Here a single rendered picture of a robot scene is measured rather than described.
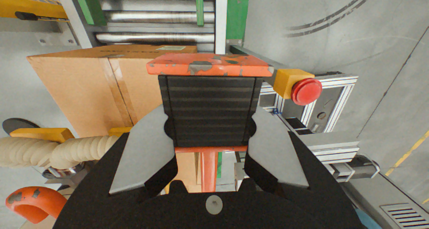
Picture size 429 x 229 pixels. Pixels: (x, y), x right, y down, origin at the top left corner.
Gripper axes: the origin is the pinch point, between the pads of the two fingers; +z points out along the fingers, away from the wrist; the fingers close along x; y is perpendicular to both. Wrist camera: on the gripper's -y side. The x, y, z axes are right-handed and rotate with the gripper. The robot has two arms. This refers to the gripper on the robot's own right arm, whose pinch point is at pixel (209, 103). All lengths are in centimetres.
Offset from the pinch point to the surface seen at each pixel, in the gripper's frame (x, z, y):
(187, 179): -10, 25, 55
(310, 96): 24.5, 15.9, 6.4
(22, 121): -210, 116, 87
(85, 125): -41, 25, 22
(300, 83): 21.4, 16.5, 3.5
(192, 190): -17, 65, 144
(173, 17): -17, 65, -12
